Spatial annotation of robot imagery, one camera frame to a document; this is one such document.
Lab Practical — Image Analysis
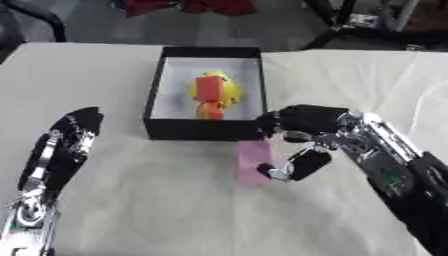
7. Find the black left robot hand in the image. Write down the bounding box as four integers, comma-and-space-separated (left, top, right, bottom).
15, 106, 105, 202

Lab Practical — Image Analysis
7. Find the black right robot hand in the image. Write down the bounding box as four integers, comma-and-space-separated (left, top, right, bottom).
253, 104, 352, 183

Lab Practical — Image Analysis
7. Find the black box with white inside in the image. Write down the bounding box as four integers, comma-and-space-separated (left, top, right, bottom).
141, 45, 270, 142

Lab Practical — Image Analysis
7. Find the pink rectangular block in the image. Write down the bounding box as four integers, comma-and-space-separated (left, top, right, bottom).
234, 139, 277, 186

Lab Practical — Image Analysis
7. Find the yellow soft toy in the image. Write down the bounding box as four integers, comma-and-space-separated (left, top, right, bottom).
187, 70, 245, 108

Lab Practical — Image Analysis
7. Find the orange toy fruit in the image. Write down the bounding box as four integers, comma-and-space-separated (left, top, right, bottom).
194, 100, 228, 120

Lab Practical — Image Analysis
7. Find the red rectangular block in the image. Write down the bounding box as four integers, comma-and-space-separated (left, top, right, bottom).
194, 75, 228, 103

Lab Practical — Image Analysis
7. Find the black tripod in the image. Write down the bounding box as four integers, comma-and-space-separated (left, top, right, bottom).
299, 0, 448, 51

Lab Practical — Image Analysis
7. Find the red bag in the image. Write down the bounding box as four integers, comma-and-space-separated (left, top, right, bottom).
122, 0, 259, 18

